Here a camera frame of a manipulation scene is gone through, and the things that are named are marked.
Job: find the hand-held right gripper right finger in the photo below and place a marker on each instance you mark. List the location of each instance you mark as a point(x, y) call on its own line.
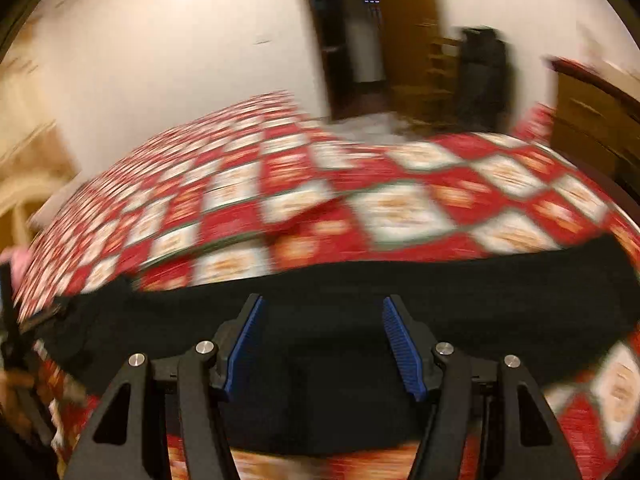
point(402, 347)

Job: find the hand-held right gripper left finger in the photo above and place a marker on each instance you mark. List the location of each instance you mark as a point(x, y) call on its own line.
point(245, 345)

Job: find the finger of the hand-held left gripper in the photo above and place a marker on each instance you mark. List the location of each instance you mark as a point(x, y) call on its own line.
point(9, 315)

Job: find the black pants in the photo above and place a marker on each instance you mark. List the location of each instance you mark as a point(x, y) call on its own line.
point(325, 320)

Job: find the red printed checkered blanket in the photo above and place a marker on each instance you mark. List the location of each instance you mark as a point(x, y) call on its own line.
point(300, 200)

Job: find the yellow patterned curtain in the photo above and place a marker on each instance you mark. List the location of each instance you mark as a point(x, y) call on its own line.
point(15, 85)

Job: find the red plaid cloth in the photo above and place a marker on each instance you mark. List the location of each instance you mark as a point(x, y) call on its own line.
point(537, 122)

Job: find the wooden chair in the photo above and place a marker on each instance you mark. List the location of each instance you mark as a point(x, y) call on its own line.
point(435, 80)

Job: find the black folded bag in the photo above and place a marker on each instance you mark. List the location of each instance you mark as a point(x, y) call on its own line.
point(482, 75)

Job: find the wooden dresser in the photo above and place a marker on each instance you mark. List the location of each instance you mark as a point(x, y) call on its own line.
point(595, 115)

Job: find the brown wooden door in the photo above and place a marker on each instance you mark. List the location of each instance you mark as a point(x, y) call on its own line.
point(405, 35)

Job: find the brown door frame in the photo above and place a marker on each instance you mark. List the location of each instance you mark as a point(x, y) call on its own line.
point(325, 35)

